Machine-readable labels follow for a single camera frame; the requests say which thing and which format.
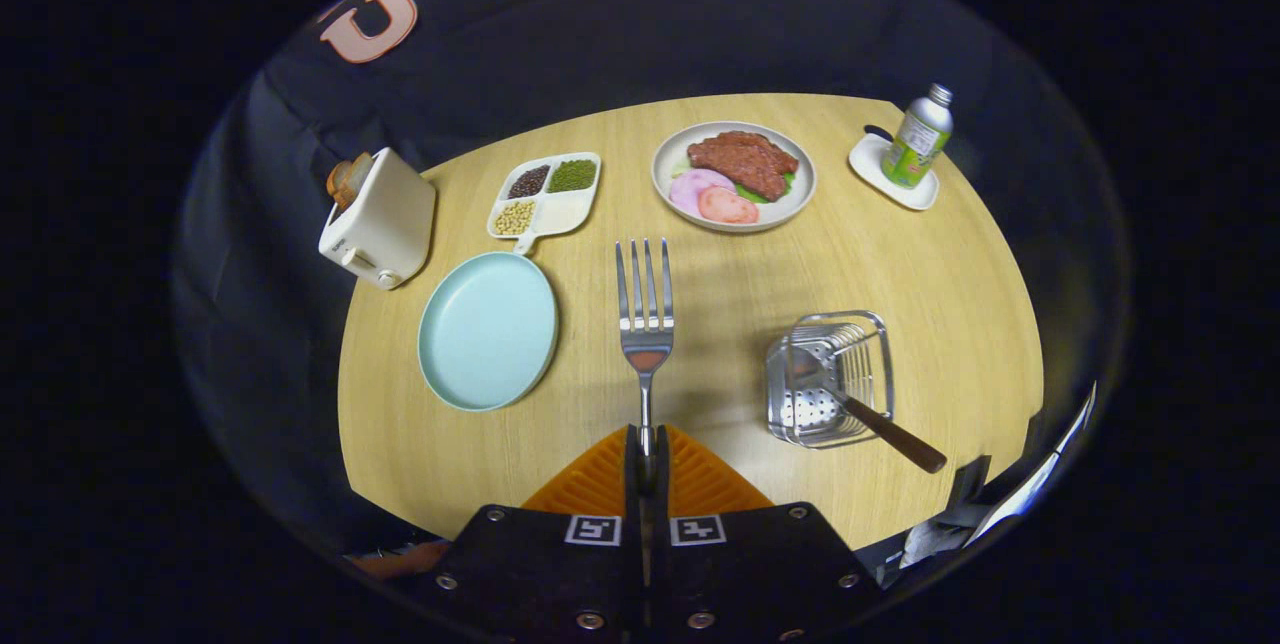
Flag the green label metal bottle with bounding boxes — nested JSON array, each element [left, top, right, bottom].
[[880, 83, 955, 190]]

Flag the brown steak piece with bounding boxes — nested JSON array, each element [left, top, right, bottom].
[[687, 131, 799, 202]]

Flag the pale pink ham slice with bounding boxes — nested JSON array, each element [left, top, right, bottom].
[[669, 168, 738, 217]]

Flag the cream plate with food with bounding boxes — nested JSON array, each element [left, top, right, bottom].
[[651, 120, 818, 234]]

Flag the pile of green beans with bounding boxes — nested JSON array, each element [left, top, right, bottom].
[[547, 159, 598, 193]]

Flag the cream toaster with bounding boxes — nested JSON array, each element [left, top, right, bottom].
[[318, 147, 438, 291]]

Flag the green lettuce leaf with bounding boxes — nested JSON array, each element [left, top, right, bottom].
[[733, 170, 797, 206]]

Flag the light blue plate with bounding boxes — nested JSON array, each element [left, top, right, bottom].
[[417, 251, 561, 413]]

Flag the orange-brown object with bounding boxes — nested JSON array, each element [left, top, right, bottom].
[[345, 540, 453, 581]]

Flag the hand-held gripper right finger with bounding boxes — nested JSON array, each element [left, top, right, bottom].
[[654, 424, 886, 642]]

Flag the metal wire cutlery basket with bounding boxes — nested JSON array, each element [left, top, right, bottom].
[[765, 310, 896, 450]]

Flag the metal spoon with brown handle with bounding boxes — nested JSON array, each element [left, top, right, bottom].
[[788, 346, 948, 475]]

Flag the toast slice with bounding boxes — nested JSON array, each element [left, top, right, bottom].
[[326, 152, 374, 212]]

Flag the black table clamp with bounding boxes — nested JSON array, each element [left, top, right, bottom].
[[948, 454, 993, 512]]

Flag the white divided snack tray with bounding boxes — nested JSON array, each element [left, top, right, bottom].
[[486, 152, 603, 256]]

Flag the reddish ham slice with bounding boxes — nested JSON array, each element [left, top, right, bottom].
[[697, 186, 760, 225]]

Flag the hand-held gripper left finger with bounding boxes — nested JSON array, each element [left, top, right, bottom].
[[430, 424, 642, 644]]

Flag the metal fork with brown handle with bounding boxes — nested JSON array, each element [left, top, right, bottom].
[[613, 238, 677, 460]]

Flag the white square saucer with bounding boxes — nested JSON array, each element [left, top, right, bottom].
[[848, 131, 940, 212]]

